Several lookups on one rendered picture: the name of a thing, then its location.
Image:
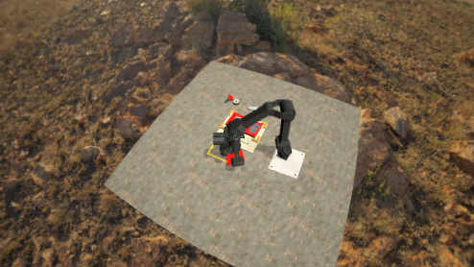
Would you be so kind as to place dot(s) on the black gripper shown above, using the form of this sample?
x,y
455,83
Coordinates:
x,y
238,160

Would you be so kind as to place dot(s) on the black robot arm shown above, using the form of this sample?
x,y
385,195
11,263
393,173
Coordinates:
x,y
235,129

